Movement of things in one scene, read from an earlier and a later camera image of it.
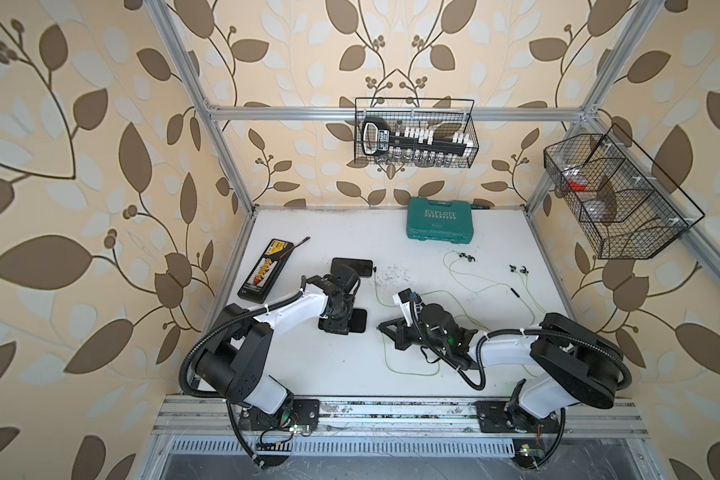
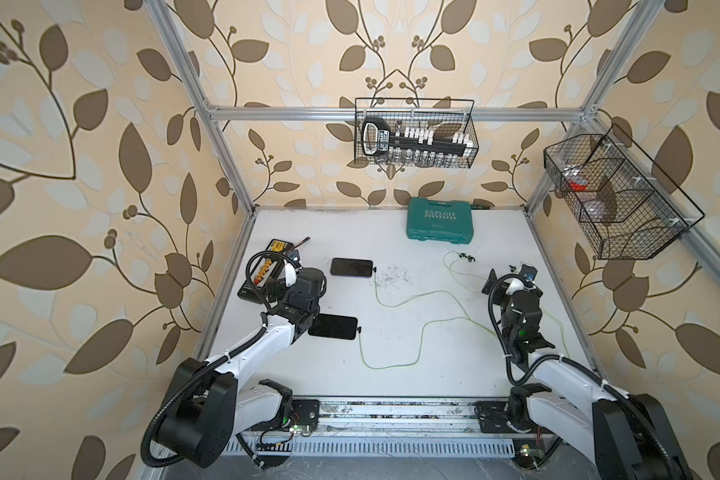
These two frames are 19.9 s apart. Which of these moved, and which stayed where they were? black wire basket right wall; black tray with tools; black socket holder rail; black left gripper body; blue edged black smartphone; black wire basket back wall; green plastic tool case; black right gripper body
Moved: black right gripper body; black left gripper body
Stayed: blue edged black smartphone; black tray with tools; green plastic tool case; black socket holder rail; black wire basket right wall; black wire basket back wall
